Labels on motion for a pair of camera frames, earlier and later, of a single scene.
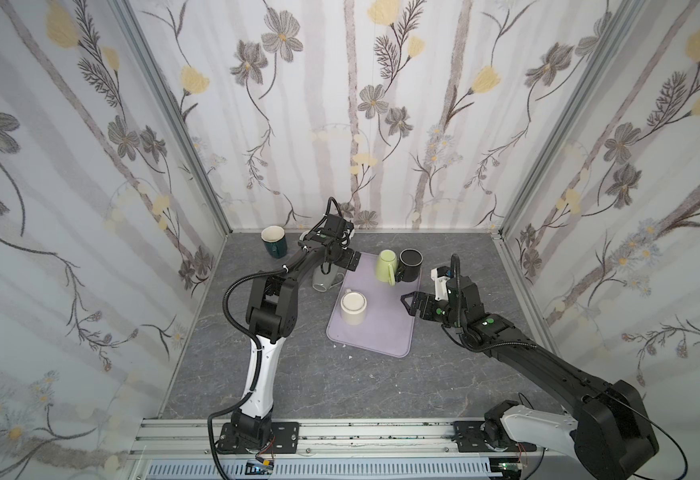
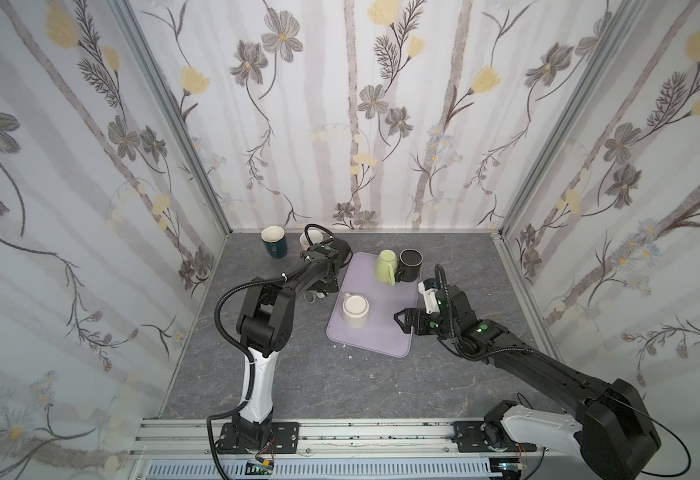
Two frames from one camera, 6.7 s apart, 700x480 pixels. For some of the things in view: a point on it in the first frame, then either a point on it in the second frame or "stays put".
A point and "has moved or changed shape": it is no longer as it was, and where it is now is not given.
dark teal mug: x=275 y=241 stays put
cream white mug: x=353 y=306 stays put
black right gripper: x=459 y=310 → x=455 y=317
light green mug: x=387 y=267 stays put
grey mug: x=322 y=281 has moved or changed shape
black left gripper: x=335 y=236 → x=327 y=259
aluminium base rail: x=182 y=449 stays put
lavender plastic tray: x=388 y=327 stays put
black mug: x=410 y=261 stays put
